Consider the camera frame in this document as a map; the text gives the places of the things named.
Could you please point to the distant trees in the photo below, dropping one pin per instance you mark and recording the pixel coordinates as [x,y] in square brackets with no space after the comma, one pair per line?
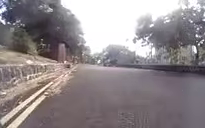
[118,55]

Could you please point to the dark grey asphalt road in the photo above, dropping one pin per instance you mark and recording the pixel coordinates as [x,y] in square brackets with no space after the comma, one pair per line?
[123,96]

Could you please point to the building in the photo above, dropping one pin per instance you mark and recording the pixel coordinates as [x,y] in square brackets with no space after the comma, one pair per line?
[59,51]

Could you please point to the group of dark trees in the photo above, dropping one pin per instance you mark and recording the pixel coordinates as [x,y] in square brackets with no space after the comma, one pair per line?
[46,23]
[180,30]

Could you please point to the dry grass bank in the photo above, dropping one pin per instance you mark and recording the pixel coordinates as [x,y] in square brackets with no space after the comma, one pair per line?
[13,56]

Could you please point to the low dark wall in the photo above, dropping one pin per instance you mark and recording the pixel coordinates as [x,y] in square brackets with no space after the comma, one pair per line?
[176,68]

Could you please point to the low stone wall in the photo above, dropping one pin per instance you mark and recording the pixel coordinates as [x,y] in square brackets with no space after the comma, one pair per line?
[13,73]

